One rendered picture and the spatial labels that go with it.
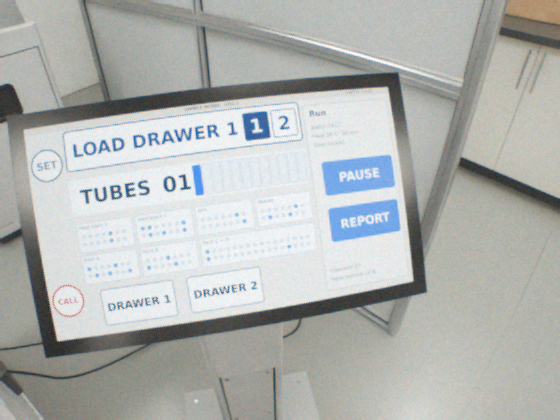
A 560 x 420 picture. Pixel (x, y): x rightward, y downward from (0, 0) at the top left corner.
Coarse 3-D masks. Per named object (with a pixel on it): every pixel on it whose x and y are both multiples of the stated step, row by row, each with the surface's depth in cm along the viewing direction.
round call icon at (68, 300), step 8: (56, 288) 47; (64, 288) 47; (72, 288) 47; (80, 288) 47; (56, 296) 47; (64, 296) 47; (72, 296) 47; (80, 296) 47; (56, 304) 47; (64, 304) 47; (72, 304) 47; (80, 304) 47; (56, 312) 47; (64, 312) 47; (72, 312) 47; (80, 312) 47; (56, 320) 47
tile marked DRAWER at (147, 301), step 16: (112, 288) 48; (128, 288) 48; (144, 288) 48; (160, 288) 49; (112, 304) 48; (128, 304) 48; (144, 304) 48; (160, 304) 49; (176, 304) 49; (112, 320) 48; (128, 320) 48; (144, 320) 48
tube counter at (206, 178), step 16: (208, 160) 49; (224, 160) 49; (240, 160) 50; (256, 160) 50; (272, 160) 50; (288, 160) 50; (304, 160) 51; (160, 176) 48; (176, 176) 48; (192, 176) 49; (208, 176) 49; (224, 176) 49; (240, 176) 50; (256, 176) 50; (272, 176) 50; (288, 176) 51; (304, 176) 51; (176, 192) 49; (192, 192) 49; (208, 192) 49; (224, 192) 49
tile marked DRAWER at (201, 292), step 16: (224, 272) 50; (240, 272) 50; (256, 272) 50; (192, 288) 49; (208, 288) 49; (224, 288) 50; (240, 288) 50; (256, 288) 50; (192, 304) 49; (208, 304) 49; (224, 304) 50; (240, 304) 50
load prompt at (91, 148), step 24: (144, 120) 48; (168, 120) 48; (192, 120) 49; (216, 120) 49; (240, 120) 49; (264, 120) 50; (288, 120) 50; (72, 144) 46; (96, 144) 47; (120, 144) 47; (144, 144) 48; (168, 144) 48; (192, 144) 49; (216, 144) 49; (240, 144) 50; (264, 144) 50; (72, 168) 47; (96, 168) 47
